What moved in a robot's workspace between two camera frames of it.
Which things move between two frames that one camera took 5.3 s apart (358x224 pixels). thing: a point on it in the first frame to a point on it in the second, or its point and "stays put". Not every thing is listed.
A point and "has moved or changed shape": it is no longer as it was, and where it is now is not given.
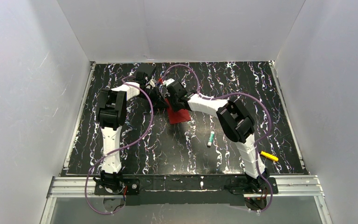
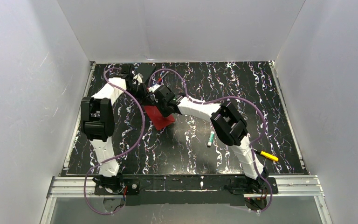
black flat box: [144, 68] stays put
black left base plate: [133, 188] stays put
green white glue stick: [211, 138] stays put
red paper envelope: [178, 116] has moved or changed shape
